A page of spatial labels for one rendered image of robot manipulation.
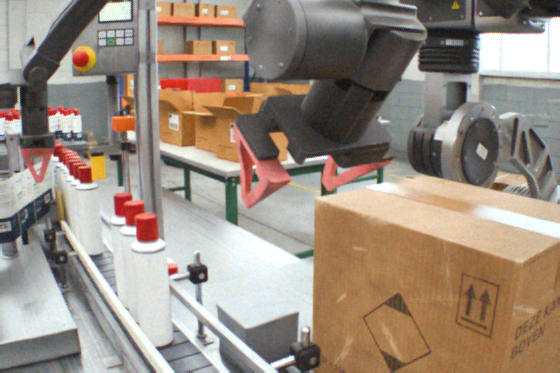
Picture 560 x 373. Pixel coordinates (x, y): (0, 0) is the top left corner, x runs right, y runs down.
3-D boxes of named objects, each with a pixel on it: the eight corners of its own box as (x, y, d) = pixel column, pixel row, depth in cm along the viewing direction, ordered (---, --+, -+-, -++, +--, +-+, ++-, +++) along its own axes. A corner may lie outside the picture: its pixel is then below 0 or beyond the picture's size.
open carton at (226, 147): (199, 159, 286) (197, 96, 279) (266, 150, 319) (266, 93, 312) (237, 169, 258) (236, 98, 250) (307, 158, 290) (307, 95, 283)
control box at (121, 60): (87, 76, 114) (86, -1, 110) (152, 73, 114) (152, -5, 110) (70, 77, 104) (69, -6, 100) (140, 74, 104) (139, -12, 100)
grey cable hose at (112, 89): (107, 159, 119) (104, 75, 115) (121, 158, 120) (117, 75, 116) (111, 161, 116) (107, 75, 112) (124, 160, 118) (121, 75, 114)
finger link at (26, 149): (24, 186, 88) (20, 139, 87) (20, 179, 94) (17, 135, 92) (57, 182, 92) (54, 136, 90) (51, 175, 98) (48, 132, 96)
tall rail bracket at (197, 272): (168, 342, 81) (160, 254, 78) (205, 331, 85) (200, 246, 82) (175, 350, 78) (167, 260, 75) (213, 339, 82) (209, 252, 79)
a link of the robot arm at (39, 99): (49, 75, 87) (45, 75, 92) (14, 77, 83) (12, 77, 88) (50, 111, 89) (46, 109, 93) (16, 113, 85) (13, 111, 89)
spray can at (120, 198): (115, 301, 85) (104, 193, 81) (142, 295, 88) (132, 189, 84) (123, 313, 80) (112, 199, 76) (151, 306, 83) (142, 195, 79)
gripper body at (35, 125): (23, 147, 85) (20, 108, 83) (18, 140, 93) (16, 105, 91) (55, 144, 88) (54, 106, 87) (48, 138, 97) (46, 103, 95)
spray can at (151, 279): (136, 337, 73) (123, 213, 69) (166, 329, 76) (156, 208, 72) (147, 352, 68) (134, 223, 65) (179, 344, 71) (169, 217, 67)
